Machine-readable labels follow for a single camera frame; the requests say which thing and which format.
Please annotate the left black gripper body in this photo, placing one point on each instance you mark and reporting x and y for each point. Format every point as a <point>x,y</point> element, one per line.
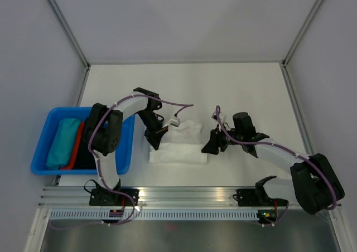
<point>153,127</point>

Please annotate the white slotted cable duct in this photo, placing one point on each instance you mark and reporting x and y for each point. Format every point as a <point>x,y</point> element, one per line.
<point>106,214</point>

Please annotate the black rolled t shirt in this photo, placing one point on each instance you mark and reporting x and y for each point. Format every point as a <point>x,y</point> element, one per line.
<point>84,159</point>

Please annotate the right aluminium frame post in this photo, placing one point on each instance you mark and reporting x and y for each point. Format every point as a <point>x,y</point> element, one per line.
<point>302,31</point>

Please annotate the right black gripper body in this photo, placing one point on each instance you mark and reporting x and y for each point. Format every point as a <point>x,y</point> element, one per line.
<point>217,134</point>

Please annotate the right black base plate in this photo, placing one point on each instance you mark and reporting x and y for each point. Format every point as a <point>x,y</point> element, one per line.
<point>249,197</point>

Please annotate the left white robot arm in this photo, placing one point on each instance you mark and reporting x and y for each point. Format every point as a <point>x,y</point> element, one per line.
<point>103,130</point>

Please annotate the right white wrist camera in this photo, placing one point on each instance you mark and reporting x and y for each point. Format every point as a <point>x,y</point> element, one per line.
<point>216,116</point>

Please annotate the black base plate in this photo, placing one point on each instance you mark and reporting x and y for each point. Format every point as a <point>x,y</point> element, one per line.
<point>102,197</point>
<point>249,197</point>

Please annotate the left aluminium frame post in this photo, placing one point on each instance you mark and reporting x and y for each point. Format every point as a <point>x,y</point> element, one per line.
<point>55,8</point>

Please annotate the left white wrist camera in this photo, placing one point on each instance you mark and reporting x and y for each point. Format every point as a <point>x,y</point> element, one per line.
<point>174,122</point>

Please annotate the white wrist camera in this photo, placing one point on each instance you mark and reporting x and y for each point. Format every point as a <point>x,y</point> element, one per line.
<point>216,116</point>
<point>174,122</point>

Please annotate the aluminium frame post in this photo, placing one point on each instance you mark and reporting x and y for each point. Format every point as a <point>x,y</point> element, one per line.
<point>302,31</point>
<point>55,8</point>

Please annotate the teal rolled t shirt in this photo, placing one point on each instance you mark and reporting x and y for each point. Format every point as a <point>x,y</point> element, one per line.
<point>62,146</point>

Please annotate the aluminium mounting rail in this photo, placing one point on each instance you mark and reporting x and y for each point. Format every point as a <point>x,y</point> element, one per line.
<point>150,197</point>

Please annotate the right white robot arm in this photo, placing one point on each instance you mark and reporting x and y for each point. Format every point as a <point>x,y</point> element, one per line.
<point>313,183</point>

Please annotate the blue plastic bin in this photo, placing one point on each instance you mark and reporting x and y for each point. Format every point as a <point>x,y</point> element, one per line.
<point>122,154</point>

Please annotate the red rolled t shirt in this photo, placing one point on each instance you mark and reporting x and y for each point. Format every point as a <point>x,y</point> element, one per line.
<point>71,162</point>

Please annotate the white printed t shirt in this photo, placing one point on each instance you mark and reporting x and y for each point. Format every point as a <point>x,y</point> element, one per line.
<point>182,144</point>

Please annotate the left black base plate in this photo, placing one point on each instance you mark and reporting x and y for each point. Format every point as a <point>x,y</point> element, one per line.
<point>102,197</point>

